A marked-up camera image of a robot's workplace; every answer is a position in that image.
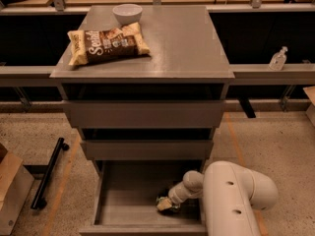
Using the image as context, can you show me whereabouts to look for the grey middle drawer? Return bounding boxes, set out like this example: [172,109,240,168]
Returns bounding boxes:
[81,141,214,160]

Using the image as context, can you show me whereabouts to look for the clear sanitizer bottle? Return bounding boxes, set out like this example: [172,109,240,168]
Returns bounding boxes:
[269,46,287,71]

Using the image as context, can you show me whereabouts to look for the grey top drawer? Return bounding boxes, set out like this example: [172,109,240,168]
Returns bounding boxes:
[63,100,223,129]

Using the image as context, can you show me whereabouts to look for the grey open bottom drawer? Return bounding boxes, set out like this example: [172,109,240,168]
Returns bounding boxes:
[79,160,208,236]

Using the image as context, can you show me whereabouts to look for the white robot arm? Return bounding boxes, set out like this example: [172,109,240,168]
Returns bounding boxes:
[157,161,279,236]

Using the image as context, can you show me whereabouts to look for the brown yellow chip bag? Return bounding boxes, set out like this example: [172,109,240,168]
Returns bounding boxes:
[68,23,150,66]

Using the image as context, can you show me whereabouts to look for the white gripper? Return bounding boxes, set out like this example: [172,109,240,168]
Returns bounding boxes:
[157,182,192,211]

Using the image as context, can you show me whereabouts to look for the grey drawer cabinet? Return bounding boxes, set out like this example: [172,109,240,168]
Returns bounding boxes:
[49,5,236,175]

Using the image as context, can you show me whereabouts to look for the black metal bar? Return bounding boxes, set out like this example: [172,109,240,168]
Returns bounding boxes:
[31,138,69,209]

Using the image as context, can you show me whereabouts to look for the green soda can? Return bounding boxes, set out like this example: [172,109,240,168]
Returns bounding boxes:
[156,197,180,212]

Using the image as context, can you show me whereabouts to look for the white bowl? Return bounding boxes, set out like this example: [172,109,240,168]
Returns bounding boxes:
[112,4,143,25]

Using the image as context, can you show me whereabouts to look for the cardboard box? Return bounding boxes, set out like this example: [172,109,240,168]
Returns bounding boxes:
[0,144,33,236]

